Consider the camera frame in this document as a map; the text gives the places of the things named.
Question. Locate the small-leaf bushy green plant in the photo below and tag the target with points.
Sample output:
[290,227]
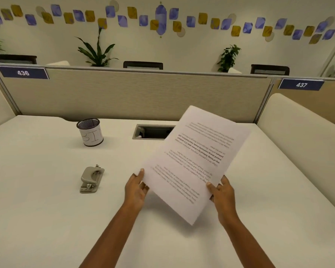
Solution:
[229,58]

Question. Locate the person's right hand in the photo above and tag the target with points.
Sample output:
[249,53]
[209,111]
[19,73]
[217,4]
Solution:
[225,202]

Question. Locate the black mesh cup white label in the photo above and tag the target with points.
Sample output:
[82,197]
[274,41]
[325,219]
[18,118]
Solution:
[91,135]

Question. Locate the tall broad-leaf green plant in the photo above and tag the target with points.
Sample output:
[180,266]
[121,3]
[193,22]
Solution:
[97,52]

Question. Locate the blue desk number sign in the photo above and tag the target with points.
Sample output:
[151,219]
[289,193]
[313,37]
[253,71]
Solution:
[301,85]
[23,73]

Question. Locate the grey hole punch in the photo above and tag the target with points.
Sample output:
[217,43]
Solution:
[91,178]

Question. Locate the black office chair back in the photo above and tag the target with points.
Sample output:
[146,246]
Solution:
[15,59]
[270,70]
[143,65]

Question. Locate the person's left hand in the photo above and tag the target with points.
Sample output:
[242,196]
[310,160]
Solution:
[134,192]

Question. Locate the white plant pot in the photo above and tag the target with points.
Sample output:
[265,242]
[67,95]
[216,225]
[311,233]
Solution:
[235,71]

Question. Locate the person's right forearm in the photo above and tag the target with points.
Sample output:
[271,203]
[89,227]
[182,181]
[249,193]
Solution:
[244,245]

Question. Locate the beige fabric partition panel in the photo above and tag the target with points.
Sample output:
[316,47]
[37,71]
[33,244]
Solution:
[134,94]

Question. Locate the person's left thumb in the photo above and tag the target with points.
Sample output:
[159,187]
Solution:
[140,175]

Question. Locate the person's right thumb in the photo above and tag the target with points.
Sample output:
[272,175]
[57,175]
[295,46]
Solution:
[212,189]

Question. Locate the row of blue yellow cards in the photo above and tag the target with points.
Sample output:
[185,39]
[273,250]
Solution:
[160,20]

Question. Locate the tan fabric partition panel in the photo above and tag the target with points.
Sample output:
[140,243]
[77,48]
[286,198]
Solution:
[330,104]

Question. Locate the person's left forearm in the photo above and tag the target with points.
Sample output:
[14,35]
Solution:
[111,237]

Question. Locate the white printed paper sheet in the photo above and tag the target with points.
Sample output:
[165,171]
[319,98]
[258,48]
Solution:
[196,161]

